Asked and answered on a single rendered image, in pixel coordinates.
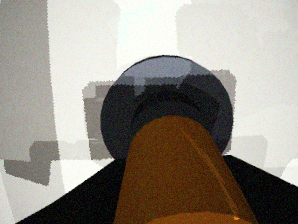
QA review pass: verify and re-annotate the orange knob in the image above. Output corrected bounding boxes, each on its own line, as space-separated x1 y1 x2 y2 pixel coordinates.
114 115 258 224

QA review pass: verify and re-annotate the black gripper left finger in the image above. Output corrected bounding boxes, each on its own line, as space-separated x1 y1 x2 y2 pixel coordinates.
16 159 125 224

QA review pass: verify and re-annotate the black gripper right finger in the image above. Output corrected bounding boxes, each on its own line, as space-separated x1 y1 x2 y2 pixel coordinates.
223 155 298 224

